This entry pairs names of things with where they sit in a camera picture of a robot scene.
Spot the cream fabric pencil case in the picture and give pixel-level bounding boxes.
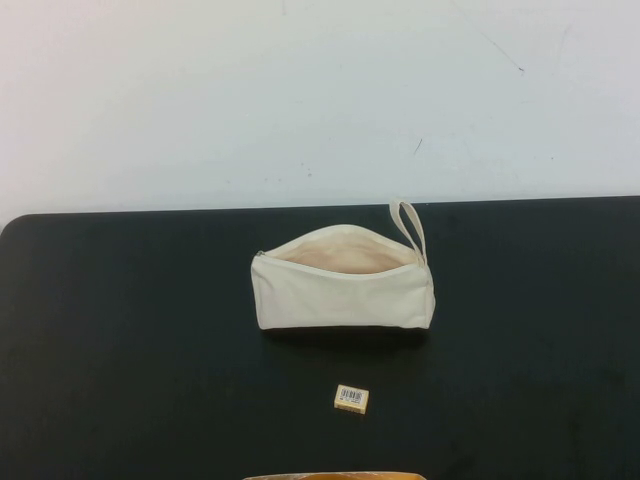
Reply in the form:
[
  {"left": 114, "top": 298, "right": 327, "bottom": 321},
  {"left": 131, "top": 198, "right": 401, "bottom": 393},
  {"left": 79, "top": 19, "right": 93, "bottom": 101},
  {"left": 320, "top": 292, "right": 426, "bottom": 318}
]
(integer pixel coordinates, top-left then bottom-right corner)
[{"left": 249, "top": 198, "right": 437, "bottom": 347}]

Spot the yellow flat object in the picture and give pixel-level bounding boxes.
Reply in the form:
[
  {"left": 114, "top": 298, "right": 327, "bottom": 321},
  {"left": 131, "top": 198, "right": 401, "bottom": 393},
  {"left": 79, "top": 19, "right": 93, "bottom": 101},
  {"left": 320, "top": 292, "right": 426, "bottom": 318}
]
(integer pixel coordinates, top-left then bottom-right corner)
[{"left": 242, "top": 471, "right": 427, "bottom": 480}]

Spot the small yellow eraser with barcode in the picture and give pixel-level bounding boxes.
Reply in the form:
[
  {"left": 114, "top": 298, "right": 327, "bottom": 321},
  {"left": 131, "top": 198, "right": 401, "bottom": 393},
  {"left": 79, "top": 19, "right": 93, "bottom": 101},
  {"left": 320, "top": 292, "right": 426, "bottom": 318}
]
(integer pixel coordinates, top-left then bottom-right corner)
[{"left": 331, "top": 383, "right": 372, "bottom": 414}]

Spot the black table mat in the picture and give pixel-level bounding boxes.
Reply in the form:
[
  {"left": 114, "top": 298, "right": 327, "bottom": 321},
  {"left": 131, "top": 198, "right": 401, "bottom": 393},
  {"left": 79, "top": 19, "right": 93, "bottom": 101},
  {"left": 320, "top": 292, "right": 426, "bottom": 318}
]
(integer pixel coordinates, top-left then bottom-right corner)
[{"left": 0, "top": 195, "right": 640, "bottom": 480}]

